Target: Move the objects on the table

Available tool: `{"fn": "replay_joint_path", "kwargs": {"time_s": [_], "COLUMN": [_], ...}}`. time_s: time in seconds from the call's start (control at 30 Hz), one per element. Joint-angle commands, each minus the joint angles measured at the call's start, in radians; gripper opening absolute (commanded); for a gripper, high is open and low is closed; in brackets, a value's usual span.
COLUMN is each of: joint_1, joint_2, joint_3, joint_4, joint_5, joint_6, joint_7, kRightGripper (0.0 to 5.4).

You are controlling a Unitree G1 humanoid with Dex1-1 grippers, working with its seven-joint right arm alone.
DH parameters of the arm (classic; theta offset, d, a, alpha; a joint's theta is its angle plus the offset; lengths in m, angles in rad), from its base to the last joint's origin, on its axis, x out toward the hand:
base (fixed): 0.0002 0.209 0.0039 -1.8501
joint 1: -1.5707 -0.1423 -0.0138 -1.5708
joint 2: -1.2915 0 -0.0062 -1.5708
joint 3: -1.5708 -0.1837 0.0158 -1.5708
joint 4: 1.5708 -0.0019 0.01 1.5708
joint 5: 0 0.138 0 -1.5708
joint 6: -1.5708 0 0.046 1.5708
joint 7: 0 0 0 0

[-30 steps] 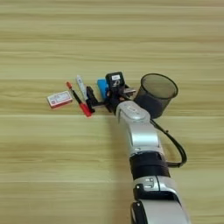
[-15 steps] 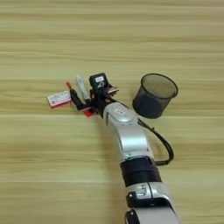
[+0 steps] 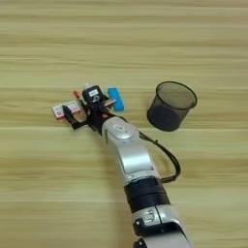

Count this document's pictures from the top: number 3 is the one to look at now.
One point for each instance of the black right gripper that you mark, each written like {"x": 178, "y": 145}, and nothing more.
{"x": 97, "y": 116}

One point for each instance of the red and white small box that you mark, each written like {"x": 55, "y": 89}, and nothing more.
{"x": 73, "y": 106}

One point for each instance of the red and black pen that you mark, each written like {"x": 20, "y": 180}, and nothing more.
{"x": 76, "y": 94}

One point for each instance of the grey marker pen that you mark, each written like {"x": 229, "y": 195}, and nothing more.
{"x": 86, "y": 86}

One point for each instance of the blue eraser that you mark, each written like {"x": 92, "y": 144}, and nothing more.
{"x": 116, "y": 99}

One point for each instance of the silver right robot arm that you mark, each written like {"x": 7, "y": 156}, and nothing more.
{"x": 134, "y": 158}

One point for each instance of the black mesh pen cup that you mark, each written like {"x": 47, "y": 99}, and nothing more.
{"x": 169, "y": 109}

